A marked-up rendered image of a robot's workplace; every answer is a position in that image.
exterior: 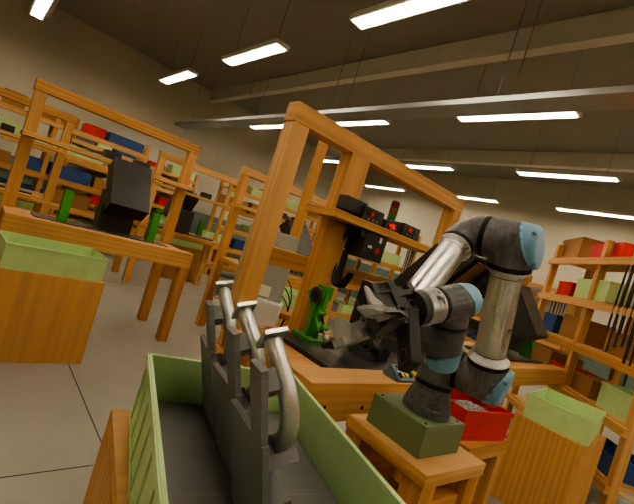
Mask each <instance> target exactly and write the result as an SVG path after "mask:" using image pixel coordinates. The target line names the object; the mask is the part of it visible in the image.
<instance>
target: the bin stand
mask: <svg viewBox="0 0 634 504"><path fill-rule="evenodd" d="M508 443H509V441H508V440H506V439H504V441H460V444H459V446H460V447H462V448H463V449H465V450H466V451H468V452H469V453H471V454H472V455H474V456H475V457H477V458H478V459H480V460H483V462H484V463H486V466H485V469H484V472H483V475H481V476H480V477H479V480H478V483H477V486H476V489H475V492H474V495H473V499H472V502H471V504H487V502H488V499H489V496H490V493H491V489H492V486H493V483H494V480H495V477H496V474H497V471H498V468H499V465H500V461H501V458H502V455H504V454H505V452H506V449H507V446H508Z"/></svg>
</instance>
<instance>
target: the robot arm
mask: <svg viewBox="0 0 634 504"><path fill-rule="evenodd" d="M544 251H545V234H544V231H543V229H542V228H541V227H540V226H539V225H536V224H531V223H527V222H526V221H522V222H521V221H516V220H510V219H505V218H499V217H493V216H489V215H476V216H471V217H469V218H466V219H463V220H461V221H459V222H457V223H456V224H454V225H453V226H451V227H450V228H449V229H447V230H446V231H445V232H444V233H443V234H442V236H441V237H440V238H439V240H438V246H437V248H436V249H435V250H434V251H433V253H432V254H431V255H430V256H429V257H428V259H427V260H426V261H425V262H424V264H423V265H422V266H421V267H420V268H419V270H418V271H417V272H416V273H415V275H414V276H413V277H412V278H411V279H410V281H409V282H406V283H405V284H404V285H403V286H402V287H396V285H395V283H394V281H393V280H390V281H382V282H374V283H371V285H370V286H369V287H368V286H366V285H365V286H364V291H365V292H364V293H363V294H362V295H361V296H360V297H359V299H358V300H356V301H355V303H356V305H357V307H355V309H356V311H357V312H358V313H359V314H360V315H361V316H362V317H363V318H365V319H366V321H367V324H368V325H370V328H369V329H366V325H365V323H364V322H363V321H356V322H353V323H350V322H348V321H347V320H346V319H345V318H344V317H342V316H340V317H337V318H336V319H335V320H334V332H335V340H333V341H330V342H327V343H325V344H322V345H321V347H322V348H323V349H330V350H335V349H340V348H345V347H349V346H354V345H357V344H360V343H364V342H367V341H370V340H372V339H374V338H377V337H381V336H383V337H385V338H389V339H391V340H394V341H396V342H397V356H398V370H399V371H401V372H405V373H410V372H412V371H413V370H414V369H416V368H417V367H418V370H417V374H416V377H415V380H414V382H413V383H412V384H411V386H410V387H409V388H408V390H407V391H406V393H405V394H404V396H403V399H402V403H403V405H404V406H405V407H406V408H408V409H409V410H411V411H412V412H414V413H416V414H417V415H419V416H422V417H424V418H426V419H429V420H432V421H436V422H442V423H446V422H448V421H449V419H450V416H451V392H452V389H453V388H454V389H456V390H458V391H460V392H462V393H464V394H466V395H468V396H471V397H473V398H475V399H477V400H479V401H481V402H482V403H486V404H488V405H490V406H493V407H496V406H498V405H500V404H501V402H502V401H503V399H504V398H505V396H506V394H507V393H508V391H509V389H510V387H511V384H512V382H513V380H514V376H515V373H514V372H513V371H512V370H509V368H510V361H509V360H508V358H507V357H506V354H507V349H508V345H509V341H510V337H511V332H512V328H513V324H514V319H515V315H516V311H517V307H518V302H519V298H520V294H521V289H522V285H523V281H524V279H525V278H527V277H529V276H530V275H531V274H532V270H537V269H539V268H540V266H541V264H542V259H543V257H544ZM471 255H478V256H481V257H485V258H487V260H486V267H487V269H488V270H489V271H490V275H489V280H488V285H487V290H486V295H485V299H484V304H483V298H482V295H481V293H480V291H479V290H478V289H477V288H476V287H475V286H474V285H472V284H469V283H452V284H450V285H445V283H446V282H447V281H448V279H449V278H450V277H451V275H452V274H453V272H454V271H455V270H456V268H457V267H458V266H459V264H460V263H461V262H463V261H466V260H467V259H469V257H470V256H471ZM482 307H483V309H482ZM481 310H482V314H481V319H480V324H479V328H478V333H477V338H476V343H475V348H472V349H470V350H469V351H468V353H466V352H464V351H465V347H464V346H463V345H464V340H465V334H466V329H467V327H468V322H469V318H472V317H474V316H476V315H477V314H478V313H479V312H480V311H481ZM421 353H423V354H422V356H421Z"/></svg>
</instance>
